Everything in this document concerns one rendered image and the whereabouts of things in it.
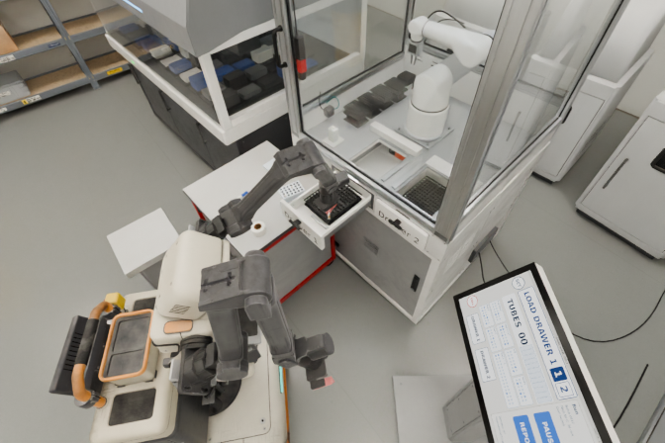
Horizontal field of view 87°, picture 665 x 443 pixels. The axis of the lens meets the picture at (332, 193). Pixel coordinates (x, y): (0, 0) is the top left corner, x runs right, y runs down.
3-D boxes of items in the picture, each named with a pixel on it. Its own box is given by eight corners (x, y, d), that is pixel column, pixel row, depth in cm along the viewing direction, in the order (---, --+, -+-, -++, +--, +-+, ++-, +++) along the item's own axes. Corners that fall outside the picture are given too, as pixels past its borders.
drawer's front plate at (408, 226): (422, 250, 158) (427, 236, 150) (374, 214, 172) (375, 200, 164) (425, 248, 159) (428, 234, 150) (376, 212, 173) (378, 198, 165)
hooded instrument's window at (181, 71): (222, 130, 205) (197, 55, 171) (107, 35, 293) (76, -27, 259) (358, 58, 255) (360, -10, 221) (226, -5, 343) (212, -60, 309)
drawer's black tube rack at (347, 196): (329, 228, 165) (329, 220, 160) (305, 208, 174) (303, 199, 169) (361, 203, 175) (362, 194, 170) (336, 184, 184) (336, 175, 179)
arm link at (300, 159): (278, 139, 91) (296, 172, 89) (314, 134, 101) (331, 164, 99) (213, 215, 120) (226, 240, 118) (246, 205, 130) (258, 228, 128)
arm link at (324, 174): (291, 144, 99) (309, 177, 97) (309, 133, 99) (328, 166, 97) (317, 173, 141) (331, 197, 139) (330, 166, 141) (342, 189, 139)
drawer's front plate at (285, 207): (322, 250, 160) (321, 236, 151) (282, 215, 174) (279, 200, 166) (325, 248, 160) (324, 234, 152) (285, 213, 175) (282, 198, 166)
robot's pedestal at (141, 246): (181, 336, 217) (123, 277, 160) (162, 301, 233) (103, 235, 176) (225, 307, 229) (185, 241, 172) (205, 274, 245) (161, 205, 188)
